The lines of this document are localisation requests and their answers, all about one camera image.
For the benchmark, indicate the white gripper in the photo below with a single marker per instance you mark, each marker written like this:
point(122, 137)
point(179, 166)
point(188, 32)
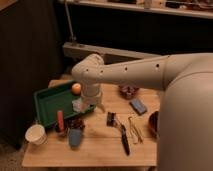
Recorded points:
point(90, 100)

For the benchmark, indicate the orange apple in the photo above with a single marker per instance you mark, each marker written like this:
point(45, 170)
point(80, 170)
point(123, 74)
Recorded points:
point(76, 88)

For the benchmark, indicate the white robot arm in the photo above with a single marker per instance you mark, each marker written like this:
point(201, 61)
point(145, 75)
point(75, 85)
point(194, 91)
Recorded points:
point(185, 119)

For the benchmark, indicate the clear crumpled plastic piece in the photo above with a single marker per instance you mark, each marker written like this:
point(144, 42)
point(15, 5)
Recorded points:
point(79, 106)

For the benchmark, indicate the black binder clip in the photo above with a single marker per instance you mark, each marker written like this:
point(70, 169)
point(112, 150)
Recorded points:
point(110, 119)

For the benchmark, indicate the dark grape bunch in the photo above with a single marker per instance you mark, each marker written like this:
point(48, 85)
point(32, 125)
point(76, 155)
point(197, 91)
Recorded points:
point(76, 124)

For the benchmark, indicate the blue plastic cup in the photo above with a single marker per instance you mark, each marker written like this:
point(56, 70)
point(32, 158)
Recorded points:
point(74, 137)

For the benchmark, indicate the green plastic tray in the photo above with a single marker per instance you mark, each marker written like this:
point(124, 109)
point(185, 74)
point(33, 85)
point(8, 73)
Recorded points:
point(48, 101)

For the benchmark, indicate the blue sponge block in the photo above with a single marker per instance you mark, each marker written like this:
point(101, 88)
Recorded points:
point(138, 106)

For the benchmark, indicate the yellow tongs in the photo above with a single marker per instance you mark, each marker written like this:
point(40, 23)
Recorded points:
point(135, 132)

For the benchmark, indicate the white paper cup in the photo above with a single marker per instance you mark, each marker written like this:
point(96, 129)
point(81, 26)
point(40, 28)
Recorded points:
point(36, 134)

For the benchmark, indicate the brown wooden bowl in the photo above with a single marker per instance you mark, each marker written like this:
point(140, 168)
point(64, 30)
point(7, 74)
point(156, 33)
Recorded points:
point(152, 123)

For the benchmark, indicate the grey metal shelf rail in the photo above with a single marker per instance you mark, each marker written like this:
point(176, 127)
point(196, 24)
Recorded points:
point(78, 51)

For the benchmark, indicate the black handled brush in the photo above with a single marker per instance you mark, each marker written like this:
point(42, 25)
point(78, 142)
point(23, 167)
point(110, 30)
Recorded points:
point(124, 138)

